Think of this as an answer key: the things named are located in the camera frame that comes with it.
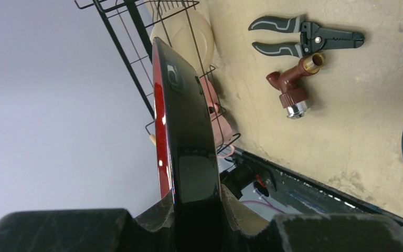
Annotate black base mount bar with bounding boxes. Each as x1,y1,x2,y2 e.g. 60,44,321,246
219,150,403,228

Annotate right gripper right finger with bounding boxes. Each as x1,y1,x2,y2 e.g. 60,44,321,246
221,185,403,251

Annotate red brown faucet tap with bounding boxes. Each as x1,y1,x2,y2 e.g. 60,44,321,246
266,52,325,120

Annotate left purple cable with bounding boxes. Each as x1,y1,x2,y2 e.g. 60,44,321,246
239,199,285,215

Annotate black handled pliers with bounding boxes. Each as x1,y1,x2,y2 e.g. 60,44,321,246
248,15,365,58

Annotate small cream saucer plate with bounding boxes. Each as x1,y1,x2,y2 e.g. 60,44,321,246
150,7,215,76

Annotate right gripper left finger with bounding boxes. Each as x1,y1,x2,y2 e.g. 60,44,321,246
0,193,176,251

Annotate pink ceramic mug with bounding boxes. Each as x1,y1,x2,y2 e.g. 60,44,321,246
199,77,233,148

